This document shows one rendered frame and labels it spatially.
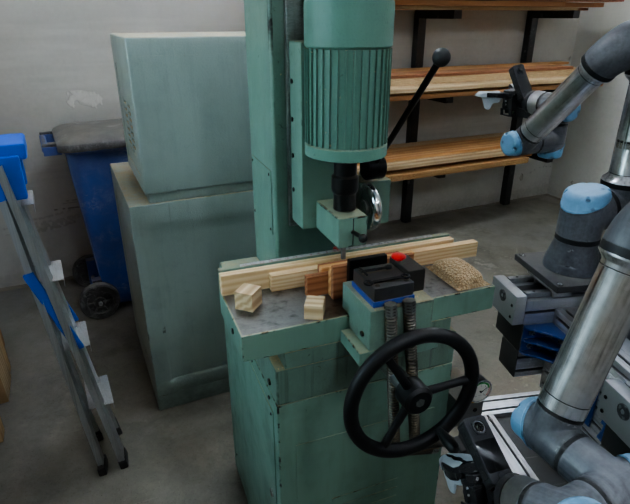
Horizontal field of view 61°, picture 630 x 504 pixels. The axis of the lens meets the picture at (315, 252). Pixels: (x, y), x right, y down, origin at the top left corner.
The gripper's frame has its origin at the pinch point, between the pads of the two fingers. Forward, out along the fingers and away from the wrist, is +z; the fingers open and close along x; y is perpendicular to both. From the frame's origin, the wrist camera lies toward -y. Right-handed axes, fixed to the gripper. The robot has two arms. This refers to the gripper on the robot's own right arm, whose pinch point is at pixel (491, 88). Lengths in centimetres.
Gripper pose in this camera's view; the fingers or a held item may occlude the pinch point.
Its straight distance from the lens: 204.1
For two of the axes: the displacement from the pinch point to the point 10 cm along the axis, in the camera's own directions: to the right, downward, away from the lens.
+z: -4.1, -3.7, 8.3
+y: 1.2, 8.8, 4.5
